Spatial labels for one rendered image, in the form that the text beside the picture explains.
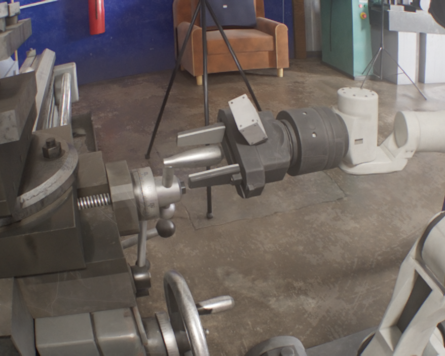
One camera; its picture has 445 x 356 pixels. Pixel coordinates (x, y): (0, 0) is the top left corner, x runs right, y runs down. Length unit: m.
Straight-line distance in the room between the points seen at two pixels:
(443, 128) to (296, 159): 0.26
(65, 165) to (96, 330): 0.20
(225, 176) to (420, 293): 0.61
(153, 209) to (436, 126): 0.44
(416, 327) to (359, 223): 1.25
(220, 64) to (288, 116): 3.61
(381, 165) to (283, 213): 1.58
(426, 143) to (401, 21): 3.99
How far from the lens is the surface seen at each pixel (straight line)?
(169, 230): 0.93
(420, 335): 1.06
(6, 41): 0.40
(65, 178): 0.54
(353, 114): 0.64
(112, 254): 0.51
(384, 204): 2.38
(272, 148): 0.58
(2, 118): 0.41
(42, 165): 0.57
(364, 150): 0.66
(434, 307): 0.95
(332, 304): 1.72
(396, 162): 0.69
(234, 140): 0.58
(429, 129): 0.70
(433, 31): 5.03
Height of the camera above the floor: 1.17
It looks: 27 degrees down
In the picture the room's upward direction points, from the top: 3 degrees counter-clockwise
